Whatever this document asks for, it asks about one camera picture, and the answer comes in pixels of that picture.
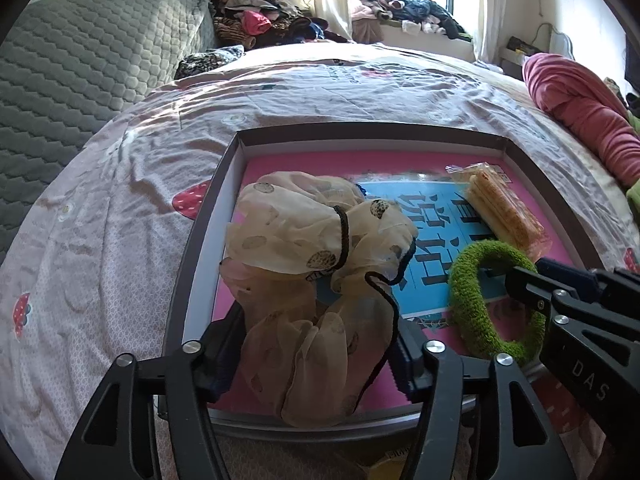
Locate green fuzzy scrunchie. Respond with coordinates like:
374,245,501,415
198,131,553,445
447,241,548,365

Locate wall cable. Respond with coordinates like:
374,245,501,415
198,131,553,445
535,20,556,53

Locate thin black hair tie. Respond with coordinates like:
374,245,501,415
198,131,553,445
330,204,416,396

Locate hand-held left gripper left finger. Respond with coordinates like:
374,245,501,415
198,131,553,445
54,305,246,480

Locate orange cracker packet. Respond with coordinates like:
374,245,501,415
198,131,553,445
445,161,551,256

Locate pile of mixed clothes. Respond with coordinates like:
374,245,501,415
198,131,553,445
210,0,351,51

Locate pink rolled blanket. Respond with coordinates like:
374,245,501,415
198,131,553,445
522,52,640,196

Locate clothes heap on windowsill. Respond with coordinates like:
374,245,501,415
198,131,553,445
350,0,471,41

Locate green cloth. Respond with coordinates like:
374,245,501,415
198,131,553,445
625,92,640,143

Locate white sheer curtain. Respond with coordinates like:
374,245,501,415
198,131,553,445
472,0,506,63

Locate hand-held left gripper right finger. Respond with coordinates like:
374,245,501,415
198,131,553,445
392,320,576,480

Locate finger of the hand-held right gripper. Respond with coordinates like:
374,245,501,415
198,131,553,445
536,257,640,311
502,265,601,331

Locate dark patterned cloth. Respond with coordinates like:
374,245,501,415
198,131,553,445
175,46,246,80

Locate shallow black cardboard box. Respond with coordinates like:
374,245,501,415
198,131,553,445
161,127,591,441

